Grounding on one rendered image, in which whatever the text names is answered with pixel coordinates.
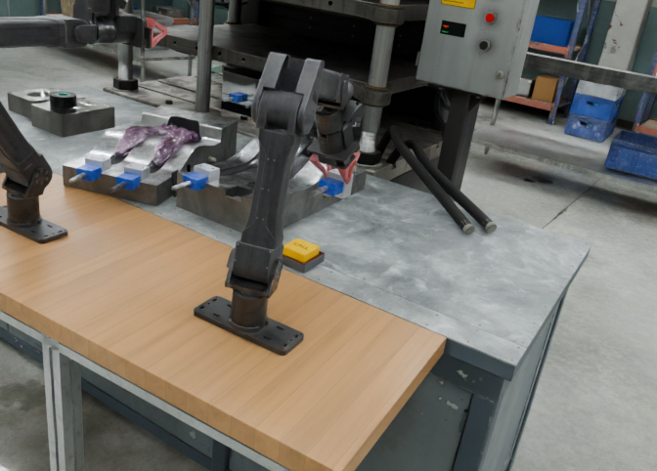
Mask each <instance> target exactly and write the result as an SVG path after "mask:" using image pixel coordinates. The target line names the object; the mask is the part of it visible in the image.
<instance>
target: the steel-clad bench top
mask: <svg viewBox="0 0 657 471"><path fill-rule="evenodd" d="M58 90H61V91H64V92H71V93H74V94H76V96H77V98H82V97H85V98H88V99H91V100H94V101H97V102H100V103H103V104H106V105H110V106H113V107H114V126H115V127H114V128H124V129H127V128H129V127H130V126H136V125H137V126H141V123H142V114H143V112H145V111H148V110H150V109H153V108H155V107H151V106H148V105H145V104H142V103H139V102H136V101H132V100H129V99H126V98H123V97H120V96H117V95H114V94H111V93H108V92H105V91H102V90H99V89H95V88H92V87H89V86H80V87H72V88H64V89H58ZM0 101H1V103H2V105H3V106H4V108H5V109H6V111H7V112H8V113H9V114H10V116H11V117H12V119H13V120H14V122H15V123H16V125H17V126H18V128H19V129H20V131H21V132H22V134H23V135H24V137H25V138H26V140H27V141H28V142H29V143H30V144H31V145H32V146H33V147H34V148H35V150H36V151H37V152H38V153H41V154H43V155H44V157H45V158H46V160H47V161H48V163H49V164H50V166H51V168H52V171H53V172H54V173H57V174H59V175H61V176H63V164H65V163H68V162H70V161H72V160H74V159H76V158H78V157H81V156H83V155H85V154H87V153H89V152H90V151H91V150H92V149H93V148H94V147H95V146H96V144H97V143H98V142H99V141H100V140H101V139H102V138H103V136H104V135H105V134H106V133H107V132H108V130H110V129H113V128H109V129H105V130H99V131H94V132H89V133H84V134H79V135H74V136H68V137H60V136H58V135H55V134H52V133H50V132H47V131H45V130H42V129H39V128H37V127H34V126H32V119H31V118H29V117H26V116H23V115H20V114H18V113H15V112H12V111H10V110H9V108H8V96H0ZM113 197H114V198H117V199H119V200H121V201H124V202H126V203H128V204H131V205H133V206H136V207H138V208H140V209H143V210H145V211H147V212H150V213H152V214H154V215H156V216H158V217H161V218H163V219H165V220H168V221H170V222H173V223H175V224H177V225H180V226H182V227H184V228H187V229H189V230H192V231H194V232H196V233H199V234H201V235H204V236H207V237H210V238H212V239H214V240H217V241H219V242H222V243H224V244H226V245H229V246H231V247H233V248H234V247H236V242H237V241H238V240H241V233H240V232H238V231H235V230H233V229H230V228H228V227H225V226H223V225H221V224H218V223H216V222H213V221H211V220H208V219H206V218H203V217H201V216H198V215H197V214H194V213H192V212H189V211H187V210H184V209H182V208H179V207H177V206H176V197H177V196H175V197H174V195H172V196H171V197H169V198H168V199H166V200H165V201H163V202H162V203H161V204H160V205H158V206H153V205H149V204H145V203H141V202H137V201H132V200H128V199H123V198H119V197H115V196H113ZM454 203H455V205H456V206H457V207H458V208H459V209H460V211H461V212H462V213H463V214H464V215H465V217H466V218H467V219H468V220H469V221H470V223H471V224H472V225H473V226H474V228H475V230H474V232H473V233H472V234H470V235H466V234H465V233H464V232H463V231H462V230H461V228H460V227H459V226H458V224H457V223H456V222H455V221H454V219H453V218H452V217H451V216H450V214H449V213H448V212H447V211H446V210H445V208H444V207H443V206H442V205H441V203H440V202H439V201H438V200H437V198H436V197H435V196H434V195H433V194H430V193H425V192H422V191H419V190H415V189H412V188H409V187H406V186H403V185H400V184H396V183H393V182H390V181H387V180H384V179H380V178H377V177H375V176H372V175H369V174H367V177H366V182H365V188H364V189H363V190H361V191H359V192H357V193H354V194H352V195H350V196H348V197H346V198H344V199H342V200H340V201H338V202H337V203H334V204H332V205H330V206H328V207H326V208H324V209H322V210H320V211H318V212H316V213H314V214H312V215H310V216H308V217H306V218H304V219H301V220H299V221H297V222H295V223H293V224H291V225H289V226H287V227H285V228H283V235H284V240H283V244H287V243H289V242H291V241H293V240H295V239H296V238H300V239H302V240H305V241H308V242H310V243H313V244H315V245H318V246H320V249H319V251H321V252H324V253H325V260H324V262H322V263H321V264H319V265H317V266H316V267H314V268H313V269H311V270H309V271H308V272H306V273H304V274H303V273H301V272H298V271H296V270H294V269H292V268H290V267H287V266H285V265H283V269H285V270H287V271H289V272H292V273H294V274H297V275H299V276H301V277H304V278H306V279H309V280H311V281H314V282H316V283H318V284H321V285H323V286H326V287H328V288H330V289H333V290H335V291H337V292H340V293H342V294H345V295H347V296H349V297H352V298H354V299H356V300H359V301H361V302H364V303H366V304H368V305H371V306H373V307H375V308H378V309H379V310H382V311H384V312H386V313H389V314H391V315H393V316H396V317H398V318H401V319H403V320H405V321H409V322H411V323H414V324H416V325H419V326H421V327H423V328H426V329H428V330H430V331H433V332H435V333H438V334H440V335H442V336H445V337H446V338H448V339H450V340H453V341H455V342H457V343H460V344H461V345H463V346H466V347H468V348H471V349H473V350H475V351H478V352H480V353H482V354H485V355H487V356H490V357H492V358H494V359H497V360H499V361H501V362H504V363H506V364H510V365H512V366H517V364H518V363H519V361H520V359H521V358H522V356H523V355H524V353H525V351H526V350H527V348H528V347H529V345H530V343H531V342H532V340H533V339H534V337H535V335H536V334H537V332H538V331H539V329H540V327H541V326H542V324H543V323H544V321H545V319H546V318H547V316H548V314H549V312H550V311H551V309H552V308H553V306H554V304H555V303H556V301H557V300H558V298H559V296H560V295H561V293H562V292H563V290H564V288H565V287H566V285H567V284H568V282H569V280H570V279H571V277H572V276H573V275H574V273H575V272H576V270H577V269H578V267H579V265H580V264H581V262H582V261H583V259H584V257H585V256H586V254H587V253H588V251H589V249H590V248H591V244H588V243H585V242H582V241H579V240H576V239H573V238H570V237H567V236H564V235H559V234H555V233H552V232H549V231H546V230H543V229H539V228H536V227H533V226H530V225H527V224H524V223H520V222H517V221H514V220H511V219H508V218H506V217H502V216H499V215H496V214H493V213H490V212H486V211H483V210H482V211H483V212H484V213H485V214H486V215H487V216H488V217H489V218H490V219H491V220H492V221H493V222H494V223H495V224H496V225H497V228H496V230H495V231H494V232H492V233H488V232H487V231H486V230H485V229H484V228H483V227H482V226H481V225H480V224H479V223H478V222H476V221H475V220H474V219H473V218H472V217H471V216H470V215H469V214H468V213H467V212H466V211H465V210H464V209H463V208H462V207H461V206H460V205H459V204H458V203H457V202H455V201H454Z"/></svg>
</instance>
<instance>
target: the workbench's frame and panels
mask: <svg viewBox="0 0 657 471"><path fill-rule="evenodd" d="M589 252H590V249H589V251H588V253H587V254H586V256H585V257H584V259H583V261H582V262H581V264H580V265H579V267H578V269H577V270H576V272H575V273H574V275H573V276H572V277H571V279H570V280H569V282H568V284H567V285H566V287H565V288H564V290H563V292H562V293H561V295H560V296H559V298H558V300H557V301H556V303H555V304H554V306H553V308H552V309H551V311H550V312H549V314H548V316H547V318H546V319H545V321H544V323H543V324H542V326H541V327H540V329H539V331H538V332H537V334H536V335H535V337H534V339H533V340H532V342H531V343H530V345H529V347H528V348H527V350H526V351H525V353H524V355H523V356H522V358H521V359H520V361H519V363H518V364H517V366H512V365H510V364H506V363H504V362H501V361H499V360H497V359H494V358H492V357H490V356H487V355H485V354H482V353H480V352H478V351H475V350H473V349H471V348H468V347H466V346H463V345H461V344H460V343H457V342H455V341H453V340H450V339H448V338H447V340H446V344H445V349H444V354H443V355H442V356H441V358H440V359H439V360H438V361H437V363H436V364H435V365H434V367H432V368H431V370H430V371H429V372H428V374H427V375H426V376H425V378H424V379H423V380H422V382H421V383H420V384H419V386H418V387H417V388H416V390H415V391H414V393H413V394H412V395H411V396H410V398H409V399H408V400H407V402H406V403H405V404H404V406H403V407H402V408H401V410H400V411H399V412H398V414H397V415H396V416H395V418H394V419H393V420H392V422H391V423H390V424H389V426H388V427H387V428H386V429H385V431H384V432H383V433H382V435H381V436H380V437H379V439H378V440H377V441H376V443H375V444H374V445H373V447H372V448H371V450H370V451H369V452H368V454H367V455H366V456H365V458H364V459H363V460H362V462H361V463H360V464H359V465H358V467H357V468H356V469H355V471H510V470H511V467H512V464H513V461H514V458H515V455H516V452H517V449H518V446H519V443H520V440H521V437H522V433H523V430H524V427H525V424H526V421H527V418H528V415H529V411H530V408H531V405H532V402H533V400H534V397H535V394H536V390H537V387H538V384H539V381H540V378H541V375H542V371H543V368H544V365H545V362H546V359H547V356H548V350H549V347H550V344H551V341H552V338H553V335H554V333H555V329H556V326H557V323H558V320H559V317H560V314H561V311H562V307H563V304H564V301H565V298H566V295H567V292H568V288H569V286H570V284H571V283H572V281H573V280H574V278H575V276H576V275H577V273H578V272H579V271H580V269H581V267H582V266H583V264H584V263H585V261H586V259H587V258H588V255H589ZM0 337H1V338H2V339H4V340H6V341H7V342H9V343H10V344H12V345H13V346H15V347H17V348H18V349H20V350H21V351H23V352H24V353H26V354H28V355H29V356H31V357H32V358H34V359H35V360H37V361H39V362H40V363H42V364H43V350H42V342H40V341H38V340H37V339H35V338H33V337H31V336H30V335H28V334H26V333H24V332H22V331H21V330H19V329H17V328H15V327H14V326H12V325H10V324H8V323H6V322H5V321H2V320H0ZM80 368H81V389H82V390H84V391H85V392H87V393H88V394H90V395H91V396H93V397H95V398H96V399H98V400H99V401H101V402H102V403H104V404H106V405H107V406H109V407H111V408H112V409H114V410H116V411H117V412H119V413H120V414H122V415H123V416H125V417H126V418H128V419H130V420H131V421H133V422H134V423H136V424H137V425H139V426H141V427H142V428H144V429H145V430H147V431H148V432H150V433H152V434H153V435H155V436H156V437H158V438H159V439H161V440H163V441H164V442H165V443H166V444H168V445H169V446H171V447H173V448H174V449H176V450H178V451H179V452H181V453H182V454H184V455H186V456H187V457H189V458H190V459H192V460H193V461H195V462H197V463H198V464H200V465H201V466H203V467H204V468H206V469H208V470H209V471H271V470H269V469H267V468H265V467H264V466H262V465H260V464H258V463H256V462H255V461H253V460H251V459H249V458H247V457H246V456H244V455H242V454H240V453H239V452H237V451H235V450H232V449H231V448H229V447H227V446H225V445H224V444H222V443H220V442H218V441H216V440H215V439H213V438H211V437H209V436H207V435H206V434H204V433H202V432H200V431H199V430H198V429H196V428H194V427H192V426H191V425H189V424H187V423H185V422H184V421H182V420H180V419H178V418H176V417H175V416H173V415H171V414H169V413H167V412H166V411H164V410H162V409H160V408H159V407H156V406H154V405H152V404H151V403H149V402H147V401H145V400H143V399H142V398H140V397H138V396H136V395H135V394H133V393H131V392H129V391H127V390H126V389H124V388H122V387H120V386H119V385H117V384H115V383H113V382H111V381H110V380H108V379H106V378H104V377H103V376H102V375H100V374H98V373H96V372H95V371H93V370H91V369H89V368H87V367H86V366H84V365H82V364H81V365H80Z"/></svg>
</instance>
